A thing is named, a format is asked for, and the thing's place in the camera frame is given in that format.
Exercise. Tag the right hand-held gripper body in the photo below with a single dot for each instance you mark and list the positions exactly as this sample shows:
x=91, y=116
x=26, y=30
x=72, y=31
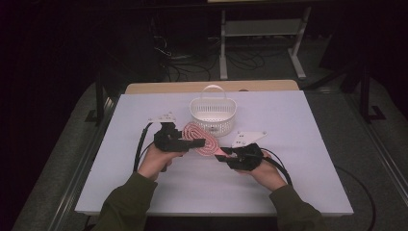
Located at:
x=245, y=157

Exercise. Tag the white metal stand frame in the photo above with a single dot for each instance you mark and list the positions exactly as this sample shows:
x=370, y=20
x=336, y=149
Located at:
x=263, y=27

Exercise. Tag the pink hairbrush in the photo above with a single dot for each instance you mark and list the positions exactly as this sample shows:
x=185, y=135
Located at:
x=202, y=141

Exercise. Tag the white plastic basket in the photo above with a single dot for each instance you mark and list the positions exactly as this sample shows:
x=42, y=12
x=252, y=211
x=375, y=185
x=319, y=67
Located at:
x=213, y=117

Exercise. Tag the metal floor rail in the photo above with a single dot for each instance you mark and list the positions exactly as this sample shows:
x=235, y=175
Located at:
x=381, y=154
x=80, y=179

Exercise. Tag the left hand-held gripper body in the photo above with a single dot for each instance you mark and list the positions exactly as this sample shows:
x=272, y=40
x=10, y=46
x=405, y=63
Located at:
x=168, y=139

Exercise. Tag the dark metal stand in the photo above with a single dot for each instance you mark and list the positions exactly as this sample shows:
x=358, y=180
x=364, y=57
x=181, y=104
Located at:
x=365, y=93

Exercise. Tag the person's right hand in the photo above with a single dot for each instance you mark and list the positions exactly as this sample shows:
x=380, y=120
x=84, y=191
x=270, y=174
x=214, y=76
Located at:
x=264, y=174

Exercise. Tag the person's left hand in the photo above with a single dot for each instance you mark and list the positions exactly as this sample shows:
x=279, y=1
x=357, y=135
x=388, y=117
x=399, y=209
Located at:
x=155, y=162

